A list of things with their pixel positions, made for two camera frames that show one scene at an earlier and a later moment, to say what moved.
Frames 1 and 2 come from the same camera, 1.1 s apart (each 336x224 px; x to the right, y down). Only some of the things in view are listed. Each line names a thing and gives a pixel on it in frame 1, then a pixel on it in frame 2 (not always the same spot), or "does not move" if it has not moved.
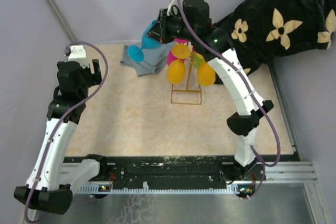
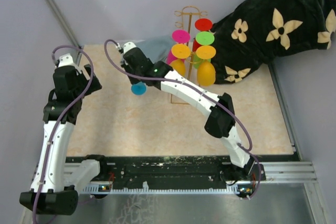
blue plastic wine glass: x=135 y=53 to x=139 y=88
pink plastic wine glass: x=170 y=56 does not move
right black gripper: x=158 y=31 to x=133 y=80
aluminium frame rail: x=52 y=5 does not move
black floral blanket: x=288 y=13 does not move
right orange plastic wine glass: x=206 y=76 does not move
